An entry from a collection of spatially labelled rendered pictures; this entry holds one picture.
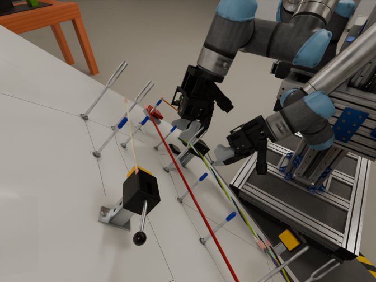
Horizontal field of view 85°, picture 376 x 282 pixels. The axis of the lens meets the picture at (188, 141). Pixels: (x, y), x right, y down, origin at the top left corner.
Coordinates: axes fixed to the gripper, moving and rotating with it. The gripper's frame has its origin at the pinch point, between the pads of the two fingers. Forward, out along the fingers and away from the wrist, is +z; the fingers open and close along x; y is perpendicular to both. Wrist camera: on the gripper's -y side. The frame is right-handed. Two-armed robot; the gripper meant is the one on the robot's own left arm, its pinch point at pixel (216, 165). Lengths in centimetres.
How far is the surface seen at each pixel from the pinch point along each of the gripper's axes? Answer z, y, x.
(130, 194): -7.7, 13.5, 43.9
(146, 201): -8.8, 11.9, 43.6
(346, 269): -7, -121, -69
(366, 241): -26, -125, -92
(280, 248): -7.1, -26.1, 10.7
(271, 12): -87, 104, -411
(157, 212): -1.1, 6.9, 35.3
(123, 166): 2.1, 16.6, 32.3
